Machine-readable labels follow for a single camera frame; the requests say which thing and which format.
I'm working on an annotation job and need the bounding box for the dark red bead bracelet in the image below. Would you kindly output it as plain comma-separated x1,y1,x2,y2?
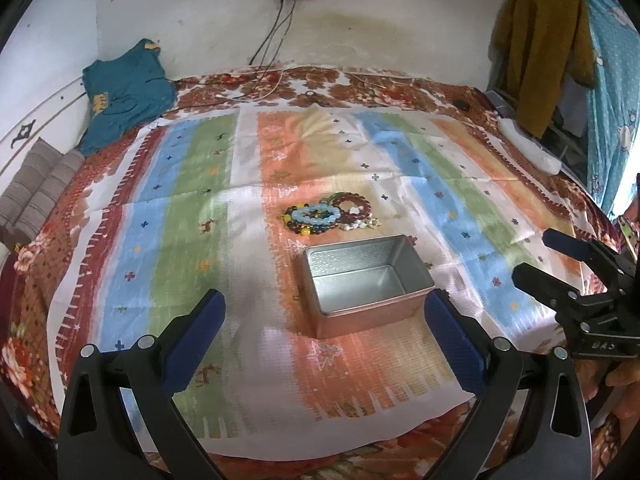
330,193,374,222

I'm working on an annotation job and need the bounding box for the right hand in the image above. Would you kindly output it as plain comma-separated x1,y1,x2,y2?
576,359,640,420

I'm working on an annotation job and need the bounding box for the black charger cable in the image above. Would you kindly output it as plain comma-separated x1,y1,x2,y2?
248,0,302,68

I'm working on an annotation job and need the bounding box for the white charger cable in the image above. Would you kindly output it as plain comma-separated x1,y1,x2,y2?
214,66,286,102

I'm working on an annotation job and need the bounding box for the multicolour glass bead bracelet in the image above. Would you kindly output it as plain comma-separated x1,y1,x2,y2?
281,202,346,238

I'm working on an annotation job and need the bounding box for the blue patterned curtain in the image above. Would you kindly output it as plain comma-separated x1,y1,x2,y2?
586,0,639,217

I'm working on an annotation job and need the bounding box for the floral red bedsheet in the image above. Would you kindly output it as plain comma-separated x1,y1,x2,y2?
1,66,620,479

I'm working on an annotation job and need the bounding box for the green jade bangle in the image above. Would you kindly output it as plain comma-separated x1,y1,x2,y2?
320,191,345,205

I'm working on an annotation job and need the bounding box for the teal t-shirt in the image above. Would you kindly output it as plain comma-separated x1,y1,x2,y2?
77,38,176,157

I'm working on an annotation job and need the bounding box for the mustard brown hanging garment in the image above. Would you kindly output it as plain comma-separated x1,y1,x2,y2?
492,0,597,138

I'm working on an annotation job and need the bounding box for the white rolled cloth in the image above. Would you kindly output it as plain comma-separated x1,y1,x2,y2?
498,118,562,176

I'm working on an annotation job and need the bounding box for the striped grey brown pillow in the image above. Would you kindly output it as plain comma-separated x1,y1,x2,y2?
1,139,86,250

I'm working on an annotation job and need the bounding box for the striped colourful cloth mat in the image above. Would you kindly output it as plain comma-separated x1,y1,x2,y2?
48,106,586,460

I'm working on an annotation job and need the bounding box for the light blue bead bracelet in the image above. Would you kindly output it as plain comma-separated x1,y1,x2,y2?
290,202,343,226

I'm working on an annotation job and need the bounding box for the silver metal tin box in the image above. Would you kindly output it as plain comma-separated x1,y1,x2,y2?
300,235,435,339

